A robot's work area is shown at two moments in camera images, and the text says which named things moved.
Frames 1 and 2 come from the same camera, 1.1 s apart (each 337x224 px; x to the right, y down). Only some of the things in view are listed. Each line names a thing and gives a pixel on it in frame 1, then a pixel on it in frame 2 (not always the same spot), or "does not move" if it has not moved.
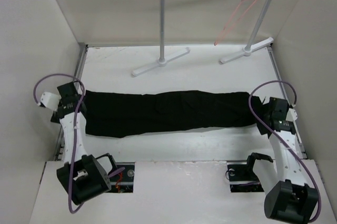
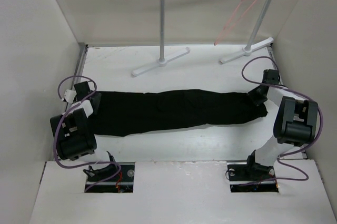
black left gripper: x=53 y=116 → x=97 y=99
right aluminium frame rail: x=298 y=124 does not move
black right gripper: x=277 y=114 → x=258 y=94
